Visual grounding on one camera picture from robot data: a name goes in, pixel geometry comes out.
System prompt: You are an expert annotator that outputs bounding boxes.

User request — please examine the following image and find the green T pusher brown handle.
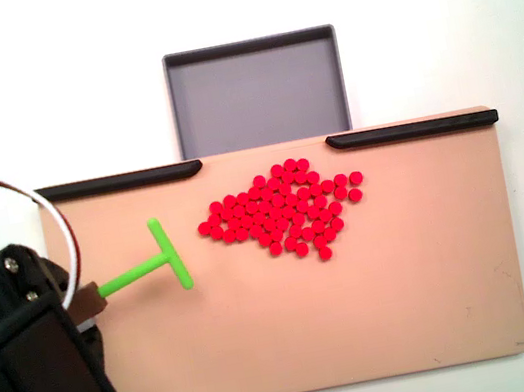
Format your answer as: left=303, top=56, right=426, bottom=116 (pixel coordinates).
left=56, top=212, right=199, bottom=326

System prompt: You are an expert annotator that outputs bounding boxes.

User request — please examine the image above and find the black foam edge rail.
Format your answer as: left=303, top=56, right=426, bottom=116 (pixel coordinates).
left=325, top=106, right=501, bottom=157
left=33, top=158, right=206, bottom=207

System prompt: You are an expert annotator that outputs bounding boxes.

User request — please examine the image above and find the beige flat board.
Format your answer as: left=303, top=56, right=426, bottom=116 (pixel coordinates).
left=33, top=102, right=524, bottom=392

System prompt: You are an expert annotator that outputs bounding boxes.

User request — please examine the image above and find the grey shallow tray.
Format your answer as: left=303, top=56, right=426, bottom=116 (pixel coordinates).
left=160, top=23, right=354, bottom=163

